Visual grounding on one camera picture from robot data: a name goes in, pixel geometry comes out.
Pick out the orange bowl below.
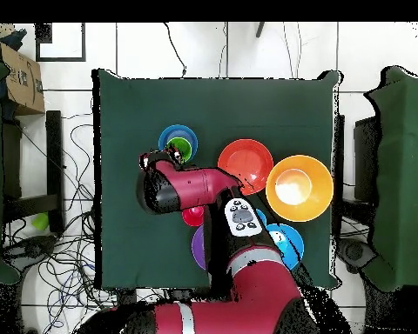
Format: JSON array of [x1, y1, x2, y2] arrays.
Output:
[[217, 138, 275, 197]]

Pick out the small blue bowl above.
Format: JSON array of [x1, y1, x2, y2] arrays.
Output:
[[158, 124, 199, 164]]

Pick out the red cup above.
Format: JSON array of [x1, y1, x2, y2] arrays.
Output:
[[181, 205, 206, 228]]

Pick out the purple bowl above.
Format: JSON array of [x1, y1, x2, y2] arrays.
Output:
[[191, 224, 207, 271]]

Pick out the dark green tablecloth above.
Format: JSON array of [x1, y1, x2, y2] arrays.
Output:
[[91, 68, 343, 291]]

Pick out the large blue bowl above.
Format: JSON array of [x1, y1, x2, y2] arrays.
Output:
[[266, 223, 305, 271]]

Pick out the large yellow bowl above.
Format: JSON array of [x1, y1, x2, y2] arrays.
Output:
[[265, 154, 334, 223]]

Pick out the black box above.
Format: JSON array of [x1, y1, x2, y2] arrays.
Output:
[[353, 116, 382, 203]]

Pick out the dark grey caster foot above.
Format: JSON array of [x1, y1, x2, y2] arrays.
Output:
[[3, 236, 57, 271], [337, 237, 375, 274]]

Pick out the light green plastic cup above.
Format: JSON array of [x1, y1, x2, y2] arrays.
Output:
[[30, 212, 50, 231]]

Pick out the cardboard box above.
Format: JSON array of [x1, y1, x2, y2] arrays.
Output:
[[0, 41, 45, 117]]

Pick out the black cable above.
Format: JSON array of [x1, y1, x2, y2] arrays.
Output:
[[162, 22, 188, 78]]

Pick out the black metal frame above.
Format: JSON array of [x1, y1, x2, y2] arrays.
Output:
[[2, 110, 64, 224]]

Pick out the grey square frame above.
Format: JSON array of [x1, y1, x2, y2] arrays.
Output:
[[35, 22, 87, 63]]

